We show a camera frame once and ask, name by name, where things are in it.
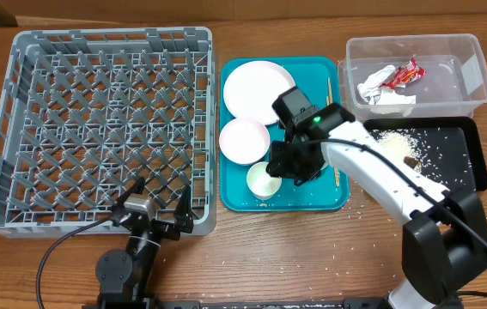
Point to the red snack wrapper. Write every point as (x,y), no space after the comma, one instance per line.
(406,74)

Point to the large white plate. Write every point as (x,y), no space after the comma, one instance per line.
(252,88)

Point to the wooden chopstick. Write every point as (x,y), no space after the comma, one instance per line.
(336,171)
(330,96)

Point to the left wooden chopstick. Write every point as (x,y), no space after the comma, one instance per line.
(336,171)

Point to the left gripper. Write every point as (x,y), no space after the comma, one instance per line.
(160,227)

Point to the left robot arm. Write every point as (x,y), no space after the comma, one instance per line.
(123,274)

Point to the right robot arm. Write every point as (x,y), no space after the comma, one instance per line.
(444,232)

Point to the clear plastic bin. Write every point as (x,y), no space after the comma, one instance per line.
(455,83)

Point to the small white plate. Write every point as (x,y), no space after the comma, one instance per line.
(244,141)

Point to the pile of rice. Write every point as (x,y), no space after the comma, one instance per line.
(400,145)

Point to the teal serving tray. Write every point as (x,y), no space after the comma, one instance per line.
(321,194)

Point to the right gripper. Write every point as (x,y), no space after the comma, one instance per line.
(277,169)

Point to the right wooden chopstick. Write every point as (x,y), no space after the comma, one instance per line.
(330,96)

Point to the white cup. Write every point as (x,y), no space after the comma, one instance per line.
(261,184)

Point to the grey plastic dish rack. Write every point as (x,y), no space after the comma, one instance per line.
(86,112)

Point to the brown food scrap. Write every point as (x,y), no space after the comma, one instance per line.
(411,162)

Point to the white napkin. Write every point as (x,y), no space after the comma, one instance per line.
(382,99)

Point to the black waste tray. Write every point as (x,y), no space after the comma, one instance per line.
(450,147)

